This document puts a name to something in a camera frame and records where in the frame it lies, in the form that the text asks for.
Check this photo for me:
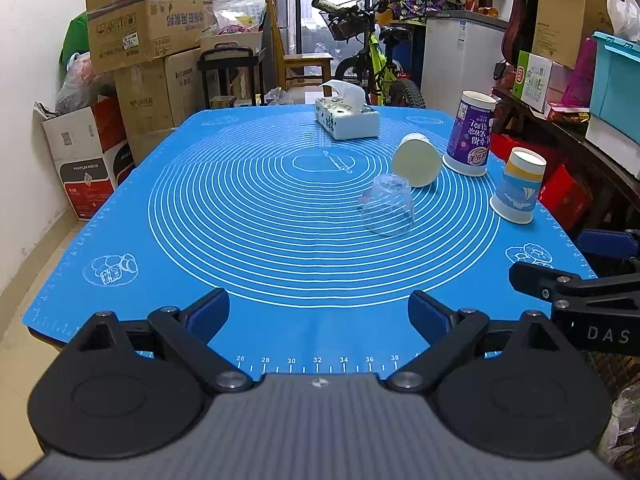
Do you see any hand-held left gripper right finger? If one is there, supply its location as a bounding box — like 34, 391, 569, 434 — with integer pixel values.
386, 290, 572, 394

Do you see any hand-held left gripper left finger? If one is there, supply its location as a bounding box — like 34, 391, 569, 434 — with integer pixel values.
65, 287, 254, 394

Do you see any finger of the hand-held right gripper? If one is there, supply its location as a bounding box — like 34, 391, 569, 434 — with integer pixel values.
509, 261, 640, 311
577, 228, 640, 266

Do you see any blue and yellow paper cup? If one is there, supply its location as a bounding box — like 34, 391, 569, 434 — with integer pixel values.
489, 147, 547, 225

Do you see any clear glass cup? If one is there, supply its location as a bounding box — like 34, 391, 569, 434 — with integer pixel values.
359, 172, 416, 237

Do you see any cream paper cup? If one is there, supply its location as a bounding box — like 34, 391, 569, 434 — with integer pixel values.
391, 132, 443, 189

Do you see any tall purple paper cup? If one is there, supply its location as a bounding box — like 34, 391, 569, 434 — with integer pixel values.
442, 91, 497, 177

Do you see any dark wooden side table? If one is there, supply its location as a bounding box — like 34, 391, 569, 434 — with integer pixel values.
492, 87, 640, 241

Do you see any blue silicone baking mat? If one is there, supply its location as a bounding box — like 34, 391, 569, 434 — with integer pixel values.
22, 105, 598, 381

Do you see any white storage box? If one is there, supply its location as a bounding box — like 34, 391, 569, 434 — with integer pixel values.
585, 115, 640, 178

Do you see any crumpled clear plastic bag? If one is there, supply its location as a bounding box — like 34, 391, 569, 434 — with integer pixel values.
597, 385, 640, 476

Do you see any teal storage box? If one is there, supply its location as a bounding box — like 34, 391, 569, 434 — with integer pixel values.
589, 31, 640, 133

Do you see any magenta bag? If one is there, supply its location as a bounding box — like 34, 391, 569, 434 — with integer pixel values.
562, 37, 598, 108

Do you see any green and white carton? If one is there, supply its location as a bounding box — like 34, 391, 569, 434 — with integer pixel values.
515, 51, 553, 113

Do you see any white and red cardboard box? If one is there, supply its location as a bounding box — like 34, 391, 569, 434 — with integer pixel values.
34, 96, 136, 222

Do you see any white patterned tissue box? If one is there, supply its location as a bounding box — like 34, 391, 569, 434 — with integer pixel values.
314, 80, 381, 141

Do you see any large plain cardboard box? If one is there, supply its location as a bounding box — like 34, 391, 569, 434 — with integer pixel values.
114, 47, 203, 153

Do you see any white chest freezer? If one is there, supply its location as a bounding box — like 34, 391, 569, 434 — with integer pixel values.
421, 10, 510, 111

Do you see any tall brown cardboard box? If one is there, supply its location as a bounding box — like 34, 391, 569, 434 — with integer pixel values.
531, 0, 613, 70

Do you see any dark red instrument bag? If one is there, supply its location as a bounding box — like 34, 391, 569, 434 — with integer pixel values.
502, 0, 546, 63

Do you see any green bicycle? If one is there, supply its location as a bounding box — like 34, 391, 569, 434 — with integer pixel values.
311, 0, 426, 109

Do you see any red and white plastic bag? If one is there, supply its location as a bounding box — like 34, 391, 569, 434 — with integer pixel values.
55, 52, 116, 113

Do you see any wooden chair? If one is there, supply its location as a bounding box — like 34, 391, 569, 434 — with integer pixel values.
270, 0, 335, 92

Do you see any open brown cardboard box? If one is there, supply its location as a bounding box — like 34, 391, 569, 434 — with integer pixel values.
84, 0, 216, 75

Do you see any clear plastic bags pile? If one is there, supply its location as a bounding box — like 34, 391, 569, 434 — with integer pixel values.
212, 0, 268, 36

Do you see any green bag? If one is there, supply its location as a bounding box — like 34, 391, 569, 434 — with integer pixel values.
60, 12, 91, 66

